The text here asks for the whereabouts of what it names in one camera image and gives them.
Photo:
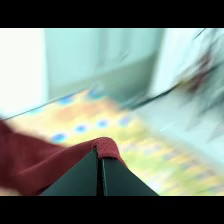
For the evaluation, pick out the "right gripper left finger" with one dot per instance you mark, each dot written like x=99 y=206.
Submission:
x=80 y=178

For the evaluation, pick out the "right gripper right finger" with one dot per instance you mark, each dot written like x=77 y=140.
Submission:
x=123 y=181

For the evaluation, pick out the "dark red garment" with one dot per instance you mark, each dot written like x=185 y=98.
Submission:
x=30 y=163

